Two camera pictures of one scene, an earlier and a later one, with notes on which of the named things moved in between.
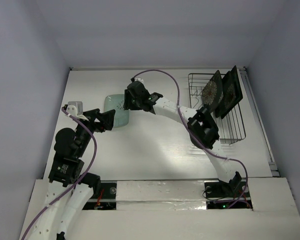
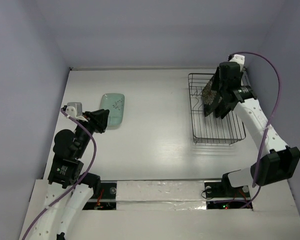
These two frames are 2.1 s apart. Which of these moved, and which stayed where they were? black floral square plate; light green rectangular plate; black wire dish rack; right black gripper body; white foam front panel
Moved: light green rectangular plate; right black gripper body
Stayed: white foam front panel; black wire dish rack; black floral square plate
